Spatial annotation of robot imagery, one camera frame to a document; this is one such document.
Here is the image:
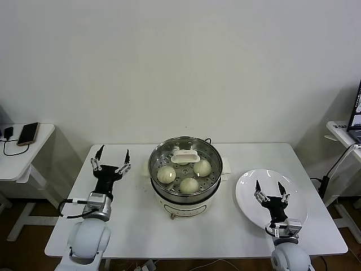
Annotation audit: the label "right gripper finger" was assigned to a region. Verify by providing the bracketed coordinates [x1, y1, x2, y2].
[253, 179, 267, 203]
[277, 181, 290, 204]

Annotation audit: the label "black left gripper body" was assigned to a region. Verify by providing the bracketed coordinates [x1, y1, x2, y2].
[94, 164, 121, 195]

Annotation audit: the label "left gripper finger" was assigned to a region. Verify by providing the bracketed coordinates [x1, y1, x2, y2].
[115, 149, 132, 175]
[90, 145, 105, 172]

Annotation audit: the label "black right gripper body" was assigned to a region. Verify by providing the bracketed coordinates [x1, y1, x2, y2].
[261, 196, 288, 224]

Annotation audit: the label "round glass lid cream handle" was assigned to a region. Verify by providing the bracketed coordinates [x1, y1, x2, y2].
[149, 137, 222, 197]

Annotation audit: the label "stainless steel steamer basket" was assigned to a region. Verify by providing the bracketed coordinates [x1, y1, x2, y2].
[140, 136, 232, 203]

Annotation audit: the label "white electric steamer pot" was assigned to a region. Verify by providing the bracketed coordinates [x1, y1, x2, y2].
[143, 169, 226, 220]

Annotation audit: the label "white round plate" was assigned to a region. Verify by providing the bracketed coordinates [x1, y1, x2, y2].
[235, 168, 309, 234]

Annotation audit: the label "smartphone with gold edge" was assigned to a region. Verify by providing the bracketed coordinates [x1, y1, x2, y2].
[16, 122, 39, 147]

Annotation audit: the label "white side table with phone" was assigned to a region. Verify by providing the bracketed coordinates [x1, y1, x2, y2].
[0, 123, 66, 242]

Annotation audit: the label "white side table with laptop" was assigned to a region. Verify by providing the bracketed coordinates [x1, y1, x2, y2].
[324, 120, 361, 243]

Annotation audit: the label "white power strip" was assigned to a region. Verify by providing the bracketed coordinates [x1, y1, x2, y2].
[137, 259, 159, 271]

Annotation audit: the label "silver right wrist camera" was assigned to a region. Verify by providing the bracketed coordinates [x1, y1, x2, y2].
[278, 218, 302, 237]

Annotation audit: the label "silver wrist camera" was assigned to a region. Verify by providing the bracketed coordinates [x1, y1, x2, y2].
[278, 218, 302, 237]
[86, 193, 107, 209]

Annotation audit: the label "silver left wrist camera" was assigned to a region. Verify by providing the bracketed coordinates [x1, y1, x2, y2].
[86, 193, 107, 209]

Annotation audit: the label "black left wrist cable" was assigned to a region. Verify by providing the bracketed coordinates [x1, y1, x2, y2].
[58, 198, 91, 218]

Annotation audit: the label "black laptop cable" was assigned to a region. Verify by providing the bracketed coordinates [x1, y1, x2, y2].
[310, 144, 356, 181]

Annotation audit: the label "thin black charger cable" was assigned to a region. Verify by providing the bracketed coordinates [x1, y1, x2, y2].
[2, 137, 30, 156]

